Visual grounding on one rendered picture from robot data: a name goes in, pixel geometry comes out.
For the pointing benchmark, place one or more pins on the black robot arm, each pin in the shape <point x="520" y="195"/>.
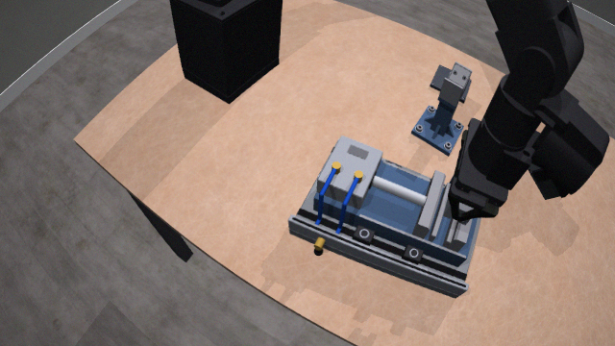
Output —
<point x="542" y="47"/>

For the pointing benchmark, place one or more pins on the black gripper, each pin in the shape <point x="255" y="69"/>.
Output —
<point x="478" y="153"/>

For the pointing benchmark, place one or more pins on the grey flat bar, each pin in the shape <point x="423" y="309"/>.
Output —
<point x="450" y="233"/>
<point x="439" y="214"/>

